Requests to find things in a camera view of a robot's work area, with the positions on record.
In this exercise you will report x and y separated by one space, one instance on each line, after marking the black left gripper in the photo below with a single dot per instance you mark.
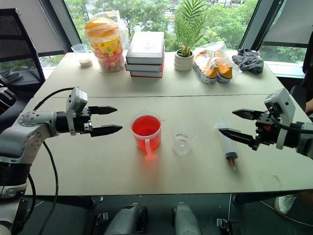
84 121

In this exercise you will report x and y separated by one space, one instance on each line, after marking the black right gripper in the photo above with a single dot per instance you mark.
266 132

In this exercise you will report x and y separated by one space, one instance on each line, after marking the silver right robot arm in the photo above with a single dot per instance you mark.
304 140

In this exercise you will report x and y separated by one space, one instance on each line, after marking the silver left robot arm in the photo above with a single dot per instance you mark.
29 137

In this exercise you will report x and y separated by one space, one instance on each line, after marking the clear plastic syringe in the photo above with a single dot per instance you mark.
228 148

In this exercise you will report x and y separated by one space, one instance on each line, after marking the beaker with red liquid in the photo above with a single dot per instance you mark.
146 134

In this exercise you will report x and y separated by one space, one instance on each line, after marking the small clear plastic cup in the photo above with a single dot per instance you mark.
183 142

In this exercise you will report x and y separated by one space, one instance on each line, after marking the clear measuring cup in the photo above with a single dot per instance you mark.
79 49

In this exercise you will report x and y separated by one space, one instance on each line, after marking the yellow canvas shoe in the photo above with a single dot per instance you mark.
211 72
225 72

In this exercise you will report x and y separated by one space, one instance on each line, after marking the small white round pad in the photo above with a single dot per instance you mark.
86 62

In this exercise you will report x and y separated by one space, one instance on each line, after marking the white hardcover book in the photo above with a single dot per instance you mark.
146 74
143 67
146 46

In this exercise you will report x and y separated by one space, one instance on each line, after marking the grey crumpled cloth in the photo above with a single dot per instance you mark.
249 61

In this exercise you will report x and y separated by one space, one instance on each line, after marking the bagged yellow shoes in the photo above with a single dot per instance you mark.
215 61

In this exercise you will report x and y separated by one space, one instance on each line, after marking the yellow candy jar in bag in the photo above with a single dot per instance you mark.
107 46

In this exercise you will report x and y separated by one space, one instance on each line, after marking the white sneaker of bystander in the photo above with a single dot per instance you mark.
284 204

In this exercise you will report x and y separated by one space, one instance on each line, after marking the green plant in white pot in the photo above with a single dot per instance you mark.
184 56

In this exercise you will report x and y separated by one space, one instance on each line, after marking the dark grey rounded shape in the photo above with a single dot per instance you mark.
127 219
185 219

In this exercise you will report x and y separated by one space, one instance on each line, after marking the black mesh office chair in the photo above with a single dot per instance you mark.
17 49

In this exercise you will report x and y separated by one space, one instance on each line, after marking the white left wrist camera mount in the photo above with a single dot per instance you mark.
76 99

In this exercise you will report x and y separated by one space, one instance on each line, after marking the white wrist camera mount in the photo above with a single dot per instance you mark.
284 102
76 99

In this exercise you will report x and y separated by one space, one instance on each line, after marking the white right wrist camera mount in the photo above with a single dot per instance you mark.
284 102

